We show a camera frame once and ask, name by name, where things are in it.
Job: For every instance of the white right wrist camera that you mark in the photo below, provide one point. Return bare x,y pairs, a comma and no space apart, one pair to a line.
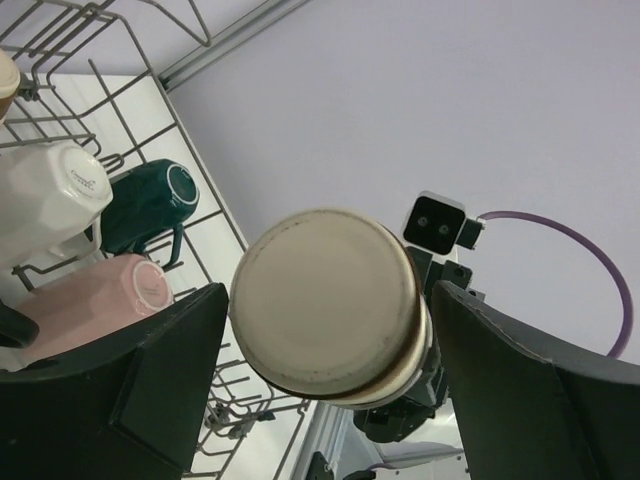
439,224

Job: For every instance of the cream mug with handle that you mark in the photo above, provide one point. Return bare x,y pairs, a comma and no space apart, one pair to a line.
52,198

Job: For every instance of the grey wire dish rack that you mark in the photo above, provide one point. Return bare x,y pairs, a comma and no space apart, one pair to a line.
96,86

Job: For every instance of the aluminium corner frame post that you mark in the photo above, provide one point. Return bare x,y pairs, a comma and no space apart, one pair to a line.
260,18

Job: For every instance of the pink mug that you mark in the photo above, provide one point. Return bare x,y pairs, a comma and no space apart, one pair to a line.
89,304

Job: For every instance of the black skull mug red inside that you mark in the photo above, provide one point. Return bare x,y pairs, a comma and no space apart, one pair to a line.
16,329

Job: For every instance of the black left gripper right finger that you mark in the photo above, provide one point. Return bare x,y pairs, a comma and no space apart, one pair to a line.
530,405

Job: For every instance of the white cup teal base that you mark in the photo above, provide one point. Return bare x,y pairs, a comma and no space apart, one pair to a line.
149,200

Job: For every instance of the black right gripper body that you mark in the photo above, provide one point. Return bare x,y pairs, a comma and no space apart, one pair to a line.
396,420

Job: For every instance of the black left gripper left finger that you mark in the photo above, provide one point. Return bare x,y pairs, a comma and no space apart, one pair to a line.
126,406

